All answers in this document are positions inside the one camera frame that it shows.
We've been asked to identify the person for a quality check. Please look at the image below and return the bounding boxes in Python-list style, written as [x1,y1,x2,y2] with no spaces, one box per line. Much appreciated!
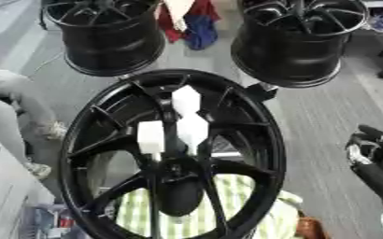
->
[0,64,69,181]

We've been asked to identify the red and blue hanging cloth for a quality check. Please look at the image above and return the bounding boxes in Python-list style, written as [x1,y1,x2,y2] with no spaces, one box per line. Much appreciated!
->
[155,0,223,51]

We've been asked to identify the black wheel stand bracket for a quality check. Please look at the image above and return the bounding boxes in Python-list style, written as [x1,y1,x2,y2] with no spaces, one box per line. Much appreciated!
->
[245,81,282,103]

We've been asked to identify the white cabinet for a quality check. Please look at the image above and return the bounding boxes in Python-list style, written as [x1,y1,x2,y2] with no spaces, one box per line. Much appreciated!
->
[0,136,56,239]

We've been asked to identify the black wheel rim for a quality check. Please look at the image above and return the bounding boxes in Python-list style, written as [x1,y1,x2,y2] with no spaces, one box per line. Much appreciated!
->
[229,0,372,89]
[41,0,169,77]

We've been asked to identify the black spoked wheel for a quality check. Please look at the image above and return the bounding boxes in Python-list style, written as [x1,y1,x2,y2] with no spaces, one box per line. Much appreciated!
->
[57,68,289,239]

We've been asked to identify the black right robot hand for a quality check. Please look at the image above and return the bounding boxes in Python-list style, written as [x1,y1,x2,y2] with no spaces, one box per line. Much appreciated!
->
[343,124,383,214]

